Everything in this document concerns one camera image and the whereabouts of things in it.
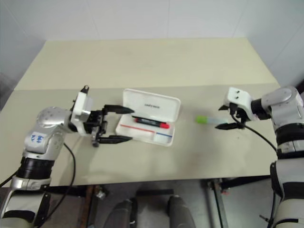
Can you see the rusty brown table leg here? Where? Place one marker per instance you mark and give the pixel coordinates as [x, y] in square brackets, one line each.
[89, 206]

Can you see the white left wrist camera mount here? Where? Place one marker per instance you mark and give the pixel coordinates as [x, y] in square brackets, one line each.
[80, 107]

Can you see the grey metal table leg frame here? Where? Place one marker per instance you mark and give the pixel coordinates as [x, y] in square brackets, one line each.
[215, 202]

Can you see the green capped marker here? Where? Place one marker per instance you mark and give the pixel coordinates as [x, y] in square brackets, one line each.
[202, 119]

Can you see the dark rounded shape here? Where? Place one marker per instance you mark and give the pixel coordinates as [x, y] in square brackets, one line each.
[123, 213]
[180, 211]

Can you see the black table frame bar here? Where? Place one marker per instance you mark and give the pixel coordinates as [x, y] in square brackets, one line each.
[152, 192]

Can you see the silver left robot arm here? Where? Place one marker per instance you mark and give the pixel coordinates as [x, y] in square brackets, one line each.
[51, 118]

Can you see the white plastic pencil case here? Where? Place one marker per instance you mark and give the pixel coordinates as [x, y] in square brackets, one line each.
[152, 111]

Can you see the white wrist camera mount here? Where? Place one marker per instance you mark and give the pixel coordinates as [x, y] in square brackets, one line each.
[238, 97]
[80, 107]

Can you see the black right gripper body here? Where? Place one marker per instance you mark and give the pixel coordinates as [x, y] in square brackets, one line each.
[240, 114]

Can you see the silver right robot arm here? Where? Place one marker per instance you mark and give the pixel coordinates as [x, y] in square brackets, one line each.
[282, 99]

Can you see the red marker with black label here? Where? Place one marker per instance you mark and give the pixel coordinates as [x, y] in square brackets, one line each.
[152, 122]

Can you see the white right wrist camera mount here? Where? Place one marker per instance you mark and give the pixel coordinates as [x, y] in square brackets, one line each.
[238, 97]

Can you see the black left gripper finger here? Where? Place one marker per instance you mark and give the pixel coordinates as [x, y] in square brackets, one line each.
[116, 139]
[120, 109]

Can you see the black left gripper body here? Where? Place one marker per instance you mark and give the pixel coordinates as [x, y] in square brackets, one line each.
[95, 120]

